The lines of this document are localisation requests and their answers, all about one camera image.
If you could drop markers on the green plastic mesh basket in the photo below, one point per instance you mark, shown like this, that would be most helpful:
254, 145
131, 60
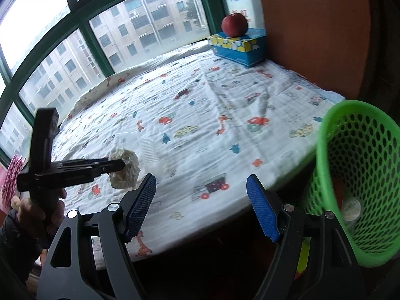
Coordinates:
359, 137

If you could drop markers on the blue dotted tissue box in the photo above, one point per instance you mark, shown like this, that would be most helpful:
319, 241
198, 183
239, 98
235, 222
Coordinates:
237, 50

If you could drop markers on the green window frame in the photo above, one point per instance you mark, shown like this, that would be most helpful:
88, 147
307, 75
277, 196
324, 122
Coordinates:
97, 53

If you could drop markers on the pink dotted cloth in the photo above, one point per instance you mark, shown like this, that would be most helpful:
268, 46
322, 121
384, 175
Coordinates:
12, 175

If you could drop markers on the red apple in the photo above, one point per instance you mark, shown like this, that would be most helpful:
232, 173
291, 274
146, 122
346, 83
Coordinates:
234, 25

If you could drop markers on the white printed appliance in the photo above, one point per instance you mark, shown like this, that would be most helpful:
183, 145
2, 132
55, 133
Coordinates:
247, 9

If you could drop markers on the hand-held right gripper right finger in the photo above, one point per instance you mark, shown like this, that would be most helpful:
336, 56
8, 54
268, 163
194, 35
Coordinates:
262, 209

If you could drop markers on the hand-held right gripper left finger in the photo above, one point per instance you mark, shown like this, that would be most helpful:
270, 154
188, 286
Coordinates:
140, 206

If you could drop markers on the white louvred shutter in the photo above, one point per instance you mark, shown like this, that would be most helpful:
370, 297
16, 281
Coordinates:
197, 6

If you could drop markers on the brown wooden cabinet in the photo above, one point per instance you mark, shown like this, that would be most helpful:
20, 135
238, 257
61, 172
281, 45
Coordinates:
312, 37

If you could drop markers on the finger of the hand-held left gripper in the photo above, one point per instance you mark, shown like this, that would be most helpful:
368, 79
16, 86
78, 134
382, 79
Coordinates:
93, 164

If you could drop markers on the beige apartment building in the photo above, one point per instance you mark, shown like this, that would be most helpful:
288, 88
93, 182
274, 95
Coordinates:
140, 22

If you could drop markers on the person's left hand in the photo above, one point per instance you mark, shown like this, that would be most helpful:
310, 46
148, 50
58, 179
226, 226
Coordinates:
57, 215

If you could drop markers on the white tissue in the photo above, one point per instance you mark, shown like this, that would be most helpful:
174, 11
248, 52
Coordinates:
128, 175

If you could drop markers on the printed white blanket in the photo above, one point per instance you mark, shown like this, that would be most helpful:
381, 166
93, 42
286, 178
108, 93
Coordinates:
203, 115

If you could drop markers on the person's left forearm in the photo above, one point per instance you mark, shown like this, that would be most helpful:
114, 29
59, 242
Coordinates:
15, 250

